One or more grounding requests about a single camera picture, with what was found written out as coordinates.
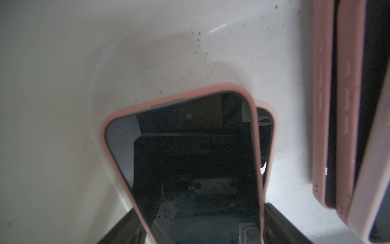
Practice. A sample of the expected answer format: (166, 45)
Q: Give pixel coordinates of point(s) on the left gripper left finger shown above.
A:
(128, 230)

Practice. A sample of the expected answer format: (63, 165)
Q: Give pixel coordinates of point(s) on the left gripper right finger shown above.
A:
(279, 230)

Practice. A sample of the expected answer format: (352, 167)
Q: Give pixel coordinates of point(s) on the phone pink case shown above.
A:
(324, 102)
(190, 165)

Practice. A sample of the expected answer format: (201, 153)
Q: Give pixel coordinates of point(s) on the phone dark case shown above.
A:
(268, 125)
(369, 215)

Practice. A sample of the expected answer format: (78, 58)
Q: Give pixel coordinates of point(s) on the white storage tray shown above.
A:
(66, 65)

